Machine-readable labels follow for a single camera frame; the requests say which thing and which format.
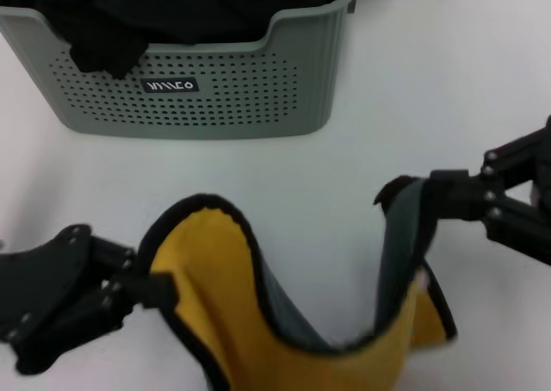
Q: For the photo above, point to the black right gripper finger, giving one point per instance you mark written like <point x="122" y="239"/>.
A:
<point x="516" y="227"/>
<point x="516" y="158"/>

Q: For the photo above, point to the black cloth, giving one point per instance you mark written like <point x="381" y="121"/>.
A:
<point x="103" y="42"/>

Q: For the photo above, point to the sage green perforated storage box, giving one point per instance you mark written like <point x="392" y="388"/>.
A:
<point x="241" y="94"/>

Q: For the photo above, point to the yellow and green towel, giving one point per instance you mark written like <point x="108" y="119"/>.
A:
<point x="241" y="300"/>

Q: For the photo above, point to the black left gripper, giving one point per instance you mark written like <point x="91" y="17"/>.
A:
<point x="47" y="296"/>

